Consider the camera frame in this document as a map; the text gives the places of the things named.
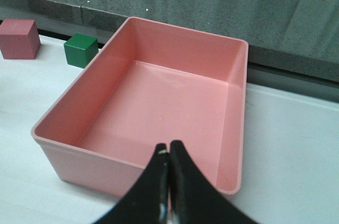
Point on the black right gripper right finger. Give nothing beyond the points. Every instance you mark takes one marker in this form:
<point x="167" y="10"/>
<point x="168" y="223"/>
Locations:
<point x="193" y="198"/>

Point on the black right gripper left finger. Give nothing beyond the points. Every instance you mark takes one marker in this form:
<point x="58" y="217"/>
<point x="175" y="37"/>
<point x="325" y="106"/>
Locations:
<point x="147" y="199"/>

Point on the pink plastic bin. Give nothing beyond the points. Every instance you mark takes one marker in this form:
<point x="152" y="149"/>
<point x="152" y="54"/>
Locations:
<point x="151" y="83"/>

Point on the green cube near bin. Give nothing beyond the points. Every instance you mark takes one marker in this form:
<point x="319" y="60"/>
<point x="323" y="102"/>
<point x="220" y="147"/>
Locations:
<point x="80" y="50"/>

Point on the pink cube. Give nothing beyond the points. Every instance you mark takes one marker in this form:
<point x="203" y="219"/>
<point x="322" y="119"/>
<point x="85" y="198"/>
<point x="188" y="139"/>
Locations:
<point x="19" y="39"/>

